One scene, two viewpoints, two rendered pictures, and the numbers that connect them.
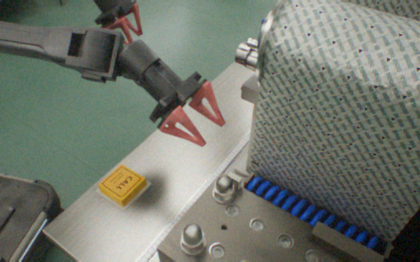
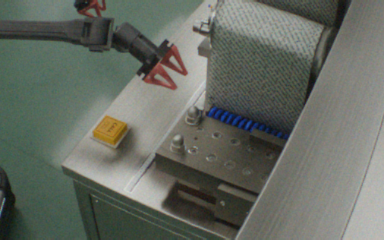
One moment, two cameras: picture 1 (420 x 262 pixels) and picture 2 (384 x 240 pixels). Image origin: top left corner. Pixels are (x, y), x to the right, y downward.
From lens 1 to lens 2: 0.84 m
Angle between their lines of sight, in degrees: 7
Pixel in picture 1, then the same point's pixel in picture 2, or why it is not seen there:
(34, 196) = not seen: outside the picture
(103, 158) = (33, 140)
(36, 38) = (60, 28)
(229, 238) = (199, 143)
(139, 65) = (128, 39)
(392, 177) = (287, 93)
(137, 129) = (64, 105)
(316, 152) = (248, 83)
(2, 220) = not seen: outside the picture
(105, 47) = (105, 29)
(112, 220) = (108, 154)
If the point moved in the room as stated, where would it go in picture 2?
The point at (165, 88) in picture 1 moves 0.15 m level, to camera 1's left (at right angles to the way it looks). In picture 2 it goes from (147, 52) to (86, 58)
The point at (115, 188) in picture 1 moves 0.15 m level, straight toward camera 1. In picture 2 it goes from (106, 131) to (134, 170)
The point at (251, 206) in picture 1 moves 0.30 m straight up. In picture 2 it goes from (212, 125) to (218, 23)
